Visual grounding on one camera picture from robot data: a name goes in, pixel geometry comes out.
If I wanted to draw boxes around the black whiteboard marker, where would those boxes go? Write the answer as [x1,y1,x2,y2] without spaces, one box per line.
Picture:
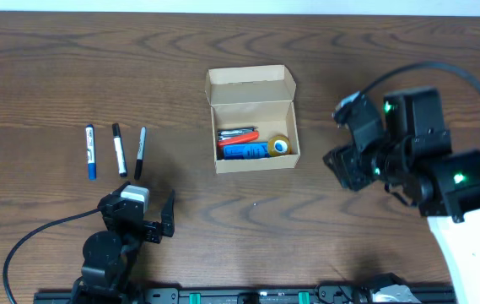
[111,123,127,177]

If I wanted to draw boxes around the yellow tape roll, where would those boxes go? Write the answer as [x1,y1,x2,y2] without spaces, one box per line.
[267,135,291,157]

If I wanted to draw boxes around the blue plastic rectangular block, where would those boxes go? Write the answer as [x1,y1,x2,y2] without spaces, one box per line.
[223,143,269,160]

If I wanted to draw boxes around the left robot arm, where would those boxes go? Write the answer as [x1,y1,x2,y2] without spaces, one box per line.
[69,182,175,303]

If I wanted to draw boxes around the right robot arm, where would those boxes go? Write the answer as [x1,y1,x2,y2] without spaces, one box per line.
[323,87,480,303]

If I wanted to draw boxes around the thin black permanent marker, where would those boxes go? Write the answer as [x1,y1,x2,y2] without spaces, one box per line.
[134,127,147,180]

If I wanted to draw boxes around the blue whiteboard marker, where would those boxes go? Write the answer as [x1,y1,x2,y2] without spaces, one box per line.
[85,124,96,180]

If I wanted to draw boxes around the open cardboard box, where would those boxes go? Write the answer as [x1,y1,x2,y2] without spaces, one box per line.
[205,65,300,174]

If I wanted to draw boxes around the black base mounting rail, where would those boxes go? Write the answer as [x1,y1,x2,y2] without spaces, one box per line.
[32,285,458,304]

